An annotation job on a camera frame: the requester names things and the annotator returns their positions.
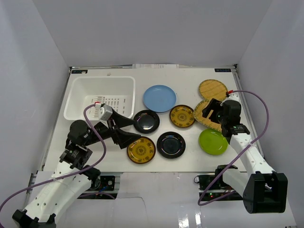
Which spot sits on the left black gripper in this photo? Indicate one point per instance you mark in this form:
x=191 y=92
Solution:
x=112 y=128

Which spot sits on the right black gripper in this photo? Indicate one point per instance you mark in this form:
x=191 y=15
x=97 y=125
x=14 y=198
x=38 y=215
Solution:
x=214 y=105

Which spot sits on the round bamboo mat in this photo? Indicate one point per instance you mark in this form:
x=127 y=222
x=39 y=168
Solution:
x=197 y=113
x=212 y=88

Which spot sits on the black plate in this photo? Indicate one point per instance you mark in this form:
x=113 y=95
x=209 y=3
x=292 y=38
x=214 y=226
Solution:
x=146 y=121
x=171 y=145

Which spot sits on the yellow patterned plate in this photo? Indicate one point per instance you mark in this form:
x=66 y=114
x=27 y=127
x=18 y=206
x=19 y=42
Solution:
x=182 y=116
x=141 y=151

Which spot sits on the white plastic bin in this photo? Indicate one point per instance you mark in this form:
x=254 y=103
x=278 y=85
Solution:
x=117 y=92

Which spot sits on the blue plate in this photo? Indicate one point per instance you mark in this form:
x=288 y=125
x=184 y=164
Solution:
x=159 y=98

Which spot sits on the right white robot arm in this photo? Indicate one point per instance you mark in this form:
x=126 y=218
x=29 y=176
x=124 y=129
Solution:
x=262 y=189

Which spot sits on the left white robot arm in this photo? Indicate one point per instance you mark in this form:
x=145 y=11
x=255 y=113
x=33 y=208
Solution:
x=72 y=175

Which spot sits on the green plate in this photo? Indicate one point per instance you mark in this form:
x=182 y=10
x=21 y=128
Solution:
x=212 y=142

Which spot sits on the papers at back edge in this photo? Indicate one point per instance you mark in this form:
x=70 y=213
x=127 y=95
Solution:
x=155 y=66

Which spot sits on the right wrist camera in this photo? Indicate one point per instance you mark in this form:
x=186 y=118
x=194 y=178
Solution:
x=231 y=96

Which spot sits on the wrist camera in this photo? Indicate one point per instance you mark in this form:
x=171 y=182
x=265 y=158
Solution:
x=103 y=111
x=231 y=96

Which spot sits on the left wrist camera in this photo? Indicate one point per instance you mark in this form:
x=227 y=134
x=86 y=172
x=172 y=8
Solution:
x=103 y=111

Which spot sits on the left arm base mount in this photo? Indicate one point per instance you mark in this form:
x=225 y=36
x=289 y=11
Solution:
x=103 y=188

